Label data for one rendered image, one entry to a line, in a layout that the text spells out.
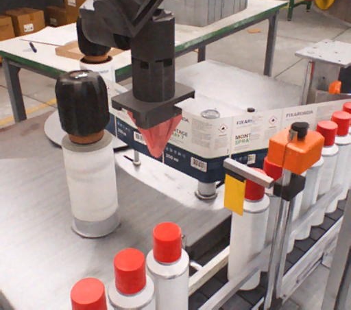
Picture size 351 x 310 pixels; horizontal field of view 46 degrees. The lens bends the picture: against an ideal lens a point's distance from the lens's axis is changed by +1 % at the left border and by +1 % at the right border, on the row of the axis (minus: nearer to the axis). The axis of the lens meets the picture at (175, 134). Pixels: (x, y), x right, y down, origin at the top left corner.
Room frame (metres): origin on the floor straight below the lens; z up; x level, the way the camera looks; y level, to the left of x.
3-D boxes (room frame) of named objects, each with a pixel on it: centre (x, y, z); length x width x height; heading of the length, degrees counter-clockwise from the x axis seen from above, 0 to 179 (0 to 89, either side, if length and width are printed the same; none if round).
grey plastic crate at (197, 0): (2.70, -0.16, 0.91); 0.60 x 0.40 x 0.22; 146
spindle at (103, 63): (1.01, 0.20, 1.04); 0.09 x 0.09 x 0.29
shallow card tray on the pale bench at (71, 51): (1.94, 0.37, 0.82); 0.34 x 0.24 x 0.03; 149
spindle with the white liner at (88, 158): (0.61, 0.15, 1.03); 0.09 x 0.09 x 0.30
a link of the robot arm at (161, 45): (0.52, 0.03, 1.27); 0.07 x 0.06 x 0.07; 53
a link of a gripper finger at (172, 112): (0.51, 0.04, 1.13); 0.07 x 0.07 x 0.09; 46
